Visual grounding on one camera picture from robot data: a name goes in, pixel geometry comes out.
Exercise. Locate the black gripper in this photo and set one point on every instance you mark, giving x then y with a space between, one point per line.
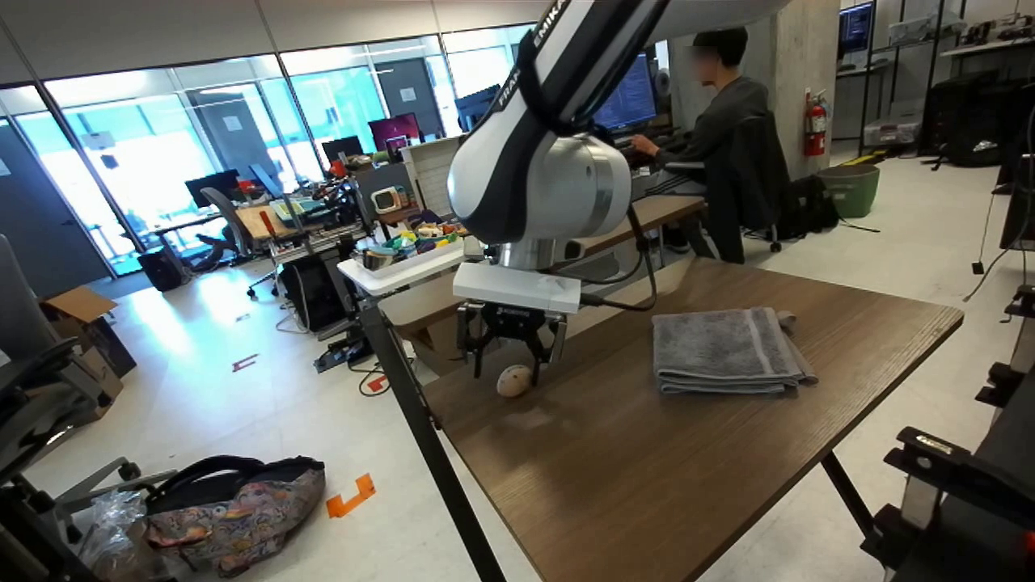
519 322

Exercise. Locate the brown round toy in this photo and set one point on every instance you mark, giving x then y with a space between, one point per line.
517 382

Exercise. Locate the grey towel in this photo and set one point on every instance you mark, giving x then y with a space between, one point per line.
730 349

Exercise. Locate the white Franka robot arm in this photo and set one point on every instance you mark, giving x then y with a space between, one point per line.
570 182

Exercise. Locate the colourful toy clutter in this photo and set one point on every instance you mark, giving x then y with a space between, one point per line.
422 239

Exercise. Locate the brown cardboard box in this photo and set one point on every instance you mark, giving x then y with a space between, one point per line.
443 344
82 309

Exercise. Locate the grey plastic chair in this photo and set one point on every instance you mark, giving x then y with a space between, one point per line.
609 283

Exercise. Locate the white table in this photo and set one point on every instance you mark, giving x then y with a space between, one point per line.
405 276

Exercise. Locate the black power strip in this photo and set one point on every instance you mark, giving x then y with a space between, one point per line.
345 349

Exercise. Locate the narrow wooden shelf board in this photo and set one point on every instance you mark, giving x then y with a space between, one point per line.
658 221

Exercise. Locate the light grey partition panel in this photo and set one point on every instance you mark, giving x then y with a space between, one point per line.
424 178

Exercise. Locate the black computer case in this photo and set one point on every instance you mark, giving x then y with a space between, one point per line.
312 293

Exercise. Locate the black computer monitor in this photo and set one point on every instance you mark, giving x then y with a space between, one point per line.
345 150
215 186
475 109

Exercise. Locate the purple screen computer monitor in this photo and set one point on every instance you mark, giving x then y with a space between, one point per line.
397 134

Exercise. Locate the blue screen computer monitor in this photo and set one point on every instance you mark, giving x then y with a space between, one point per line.
634 101

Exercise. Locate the black office chair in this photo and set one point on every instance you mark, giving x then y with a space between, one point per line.
232 221

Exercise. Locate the person in dark jacket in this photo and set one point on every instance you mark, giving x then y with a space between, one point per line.
744 134

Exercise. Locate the black backpack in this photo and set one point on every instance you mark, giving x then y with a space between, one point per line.
817 209

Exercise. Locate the black waste bin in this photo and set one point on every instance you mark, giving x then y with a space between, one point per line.
167 269

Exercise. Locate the green plastic bin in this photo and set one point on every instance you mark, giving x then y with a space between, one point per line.
857 191

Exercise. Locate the red fire extinguisher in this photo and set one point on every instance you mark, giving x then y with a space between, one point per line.
817 128

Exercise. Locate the clear plastic bag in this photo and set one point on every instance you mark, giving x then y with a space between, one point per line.
107 522

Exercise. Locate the metal storage rack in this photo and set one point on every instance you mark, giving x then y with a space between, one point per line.
879 65

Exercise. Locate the dark grey office chair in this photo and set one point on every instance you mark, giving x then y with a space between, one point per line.
33 391

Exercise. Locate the black equipment case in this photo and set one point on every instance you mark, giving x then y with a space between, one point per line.
973 117

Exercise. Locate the black floor stand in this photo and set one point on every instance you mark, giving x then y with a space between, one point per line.
1019 205

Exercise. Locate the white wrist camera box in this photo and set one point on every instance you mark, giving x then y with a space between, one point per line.
519 288

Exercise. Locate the orange plastic bracket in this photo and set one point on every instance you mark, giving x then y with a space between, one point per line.
352 500

